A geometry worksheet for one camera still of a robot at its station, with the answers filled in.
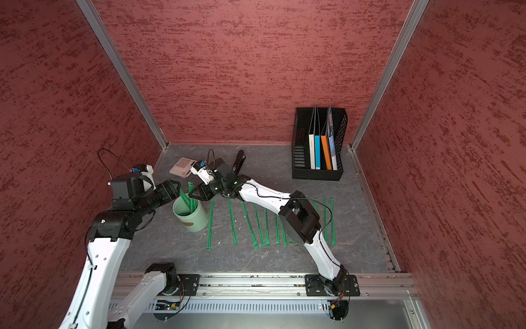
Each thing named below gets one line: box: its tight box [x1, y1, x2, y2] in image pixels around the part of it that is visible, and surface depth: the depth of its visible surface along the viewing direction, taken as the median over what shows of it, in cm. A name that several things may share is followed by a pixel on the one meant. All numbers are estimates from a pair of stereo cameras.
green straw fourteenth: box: [253, 202, 265, 247], surface depth 90 cm
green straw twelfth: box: [228, 198, 239, 246], surface depth 91 cm
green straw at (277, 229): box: [275, 213, 281, 245], surface depth 89 cm
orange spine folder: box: [320, 123, 333, 171], surface depth 92 cm
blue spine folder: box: [314, 105, 322, 170], surface depth 91 cm
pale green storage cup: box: [172, 196, 209, 233], surface depth 83 cm
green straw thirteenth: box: [240, 201, 259, 249], surface depth 89 cm
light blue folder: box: [327, 104, 338, 171], surface depth 91 cm
